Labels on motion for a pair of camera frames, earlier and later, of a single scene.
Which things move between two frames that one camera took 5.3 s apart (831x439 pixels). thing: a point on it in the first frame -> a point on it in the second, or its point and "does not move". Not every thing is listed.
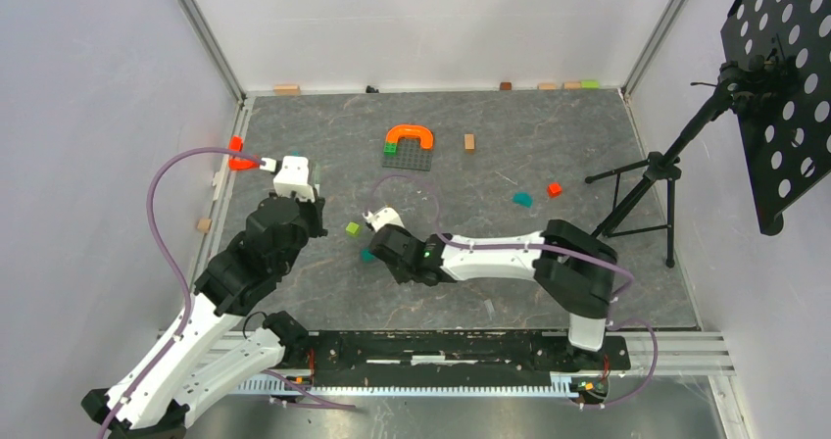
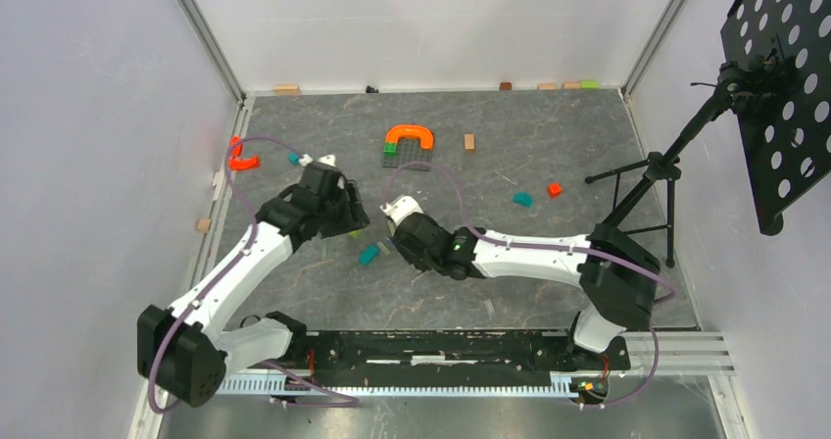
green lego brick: [390, 149] does not move
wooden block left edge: [204, 224] does not move
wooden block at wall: [286, 90] does not move
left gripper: [317, 208] -> [355, 216]
